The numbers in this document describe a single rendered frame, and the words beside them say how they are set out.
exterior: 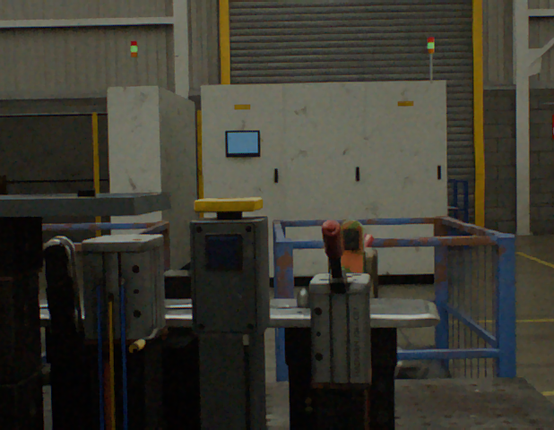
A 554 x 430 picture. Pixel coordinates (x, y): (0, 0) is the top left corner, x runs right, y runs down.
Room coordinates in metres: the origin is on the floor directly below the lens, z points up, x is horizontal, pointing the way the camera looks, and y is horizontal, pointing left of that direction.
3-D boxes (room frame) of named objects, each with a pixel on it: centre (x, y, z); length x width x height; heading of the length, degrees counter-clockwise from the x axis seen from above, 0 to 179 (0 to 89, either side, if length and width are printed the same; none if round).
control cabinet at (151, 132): (10.34, 1.32, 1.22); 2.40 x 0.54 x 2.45; 176
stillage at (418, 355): (3.68, -0.39, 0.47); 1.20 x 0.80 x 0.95; 1
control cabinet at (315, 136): (9.40, -0.48, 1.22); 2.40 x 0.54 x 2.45; 90
